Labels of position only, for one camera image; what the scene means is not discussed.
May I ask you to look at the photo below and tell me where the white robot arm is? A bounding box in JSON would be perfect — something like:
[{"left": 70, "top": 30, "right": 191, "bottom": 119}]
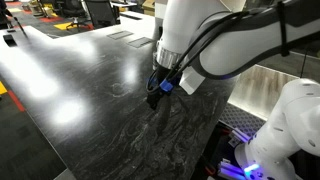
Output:
[{"left": 147, "top": 0, "right": 320, "bottom": 180}]

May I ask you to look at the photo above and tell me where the black floor box lid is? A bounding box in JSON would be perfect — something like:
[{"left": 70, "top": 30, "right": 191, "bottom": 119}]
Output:
[{"left": 3, "top": 34, "right": 17, "bottom": 47}]

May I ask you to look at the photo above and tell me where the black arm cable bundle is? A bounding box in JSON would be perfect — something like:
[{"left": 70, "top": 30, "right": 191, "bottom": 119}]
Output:
[{"left": 146, "top": 9, "right": 251, "bottom": 94}]

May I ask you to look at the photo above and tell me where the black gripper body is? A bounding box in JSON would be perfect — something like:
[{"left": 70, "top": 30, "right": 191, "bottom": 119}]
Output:
[{"left": 146, "top": 65, "right": 181, "bottom": 110}]

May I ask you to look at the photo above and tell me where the grey table grommet plate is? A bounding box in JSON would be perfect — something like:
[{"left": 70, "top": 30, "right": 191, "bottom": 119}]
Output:
[{"left": 107, "top": 31, "right": 133, "bottom": 40}]

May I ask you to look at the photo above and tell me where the black office chair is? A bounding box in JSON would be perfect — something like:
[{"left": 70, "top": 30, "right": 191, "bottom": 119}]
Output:
[{"left": 84, "top": 0, "right": 120, "bottom": 29}]

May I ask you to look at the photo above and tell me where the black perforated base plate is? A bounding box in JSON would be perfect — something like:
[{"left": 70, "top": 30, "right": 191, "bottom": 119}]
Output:
[{"left": 220, "top": 104, "right": 265, "bottom": 137}]

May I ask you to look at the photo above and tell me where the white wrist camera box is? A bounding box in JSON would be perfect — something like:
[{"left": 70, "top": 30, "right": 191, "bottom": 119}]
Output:
[{"left": 179, "top": 67, "right": 205, "bottom": 95}]

